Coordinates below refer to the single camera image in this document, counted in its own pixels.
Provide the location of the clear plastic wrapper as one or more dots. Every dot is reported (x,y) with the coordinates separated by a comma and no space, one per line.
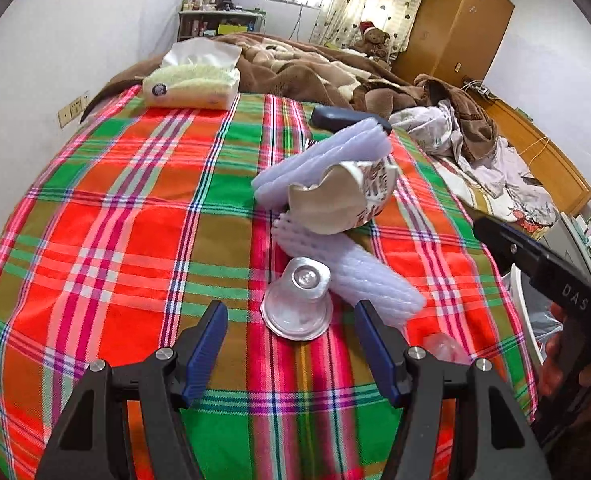
(443,347)

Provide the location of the wall socket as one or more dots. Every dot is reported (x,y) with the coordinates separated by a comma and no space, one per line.
(72,110)

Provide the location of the pale printed quilt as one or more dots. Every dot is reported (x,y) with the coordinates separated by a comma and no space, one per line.
(495,170)

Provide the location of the floral bed sheet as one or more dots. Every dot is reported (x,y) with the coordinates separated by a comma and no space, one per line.
(480,195)

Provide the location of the brown patterned paper cup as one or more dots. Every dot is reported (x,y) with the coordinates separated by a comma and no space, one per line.
(370,185)

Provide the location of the wooden wardrobe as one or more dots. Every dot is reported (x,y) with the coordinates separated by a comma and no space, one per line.
(455,25)

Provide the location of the brown teddy bear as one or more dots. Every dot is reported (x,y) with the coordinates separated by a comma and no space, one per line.
(373,40)

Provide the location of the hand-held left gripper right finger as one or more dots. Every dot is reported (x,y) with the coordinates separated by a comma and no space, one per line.
(375,355)

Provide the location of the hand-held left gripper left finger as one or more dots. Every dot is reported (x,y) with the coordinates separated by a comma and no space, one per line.
(208,355)

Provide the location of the cluttered shelf unit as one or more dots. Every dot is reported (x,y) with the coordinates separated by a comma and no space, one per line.
(215,22)

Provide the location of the soft tissue pack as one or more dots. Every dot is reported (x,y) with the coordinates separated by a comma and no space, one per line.
(190,85)

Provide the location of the power strip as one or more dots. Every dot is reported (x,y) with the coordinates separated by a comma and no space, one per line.
(475,87)

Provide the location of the white foam fruit net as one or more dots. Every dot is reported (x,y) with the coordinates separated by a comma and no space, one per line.
(315,165)
(370,275)

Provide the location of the brown fleece blanket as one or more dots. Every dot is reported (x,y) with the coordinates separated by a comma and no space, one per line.
(300,75)

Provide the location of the person's right hand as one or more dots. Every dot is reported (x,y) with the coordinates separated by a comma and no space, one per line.
(553,365)

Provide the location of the wooden headboard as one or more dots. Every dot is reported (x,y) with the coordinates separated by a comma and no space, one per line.
(540,160)

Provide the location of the white round trash bin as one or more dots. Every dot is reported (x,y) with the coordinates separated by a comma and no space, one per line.
(525,305)

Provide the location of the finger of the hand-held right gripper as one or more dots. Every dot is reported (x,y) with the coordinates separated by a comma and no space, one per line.
(505,247)

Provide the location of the red green plaid tablecloth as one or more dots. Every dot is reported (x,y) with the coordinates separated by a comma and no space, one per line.
(125,210)

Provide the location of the grey drawer nightstand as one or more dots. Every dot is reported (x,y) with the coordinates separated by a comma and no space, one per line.
(575,240)

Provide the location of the clear plastic cup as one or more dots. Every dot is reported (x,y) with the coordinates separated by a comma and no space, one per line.
(295,310)

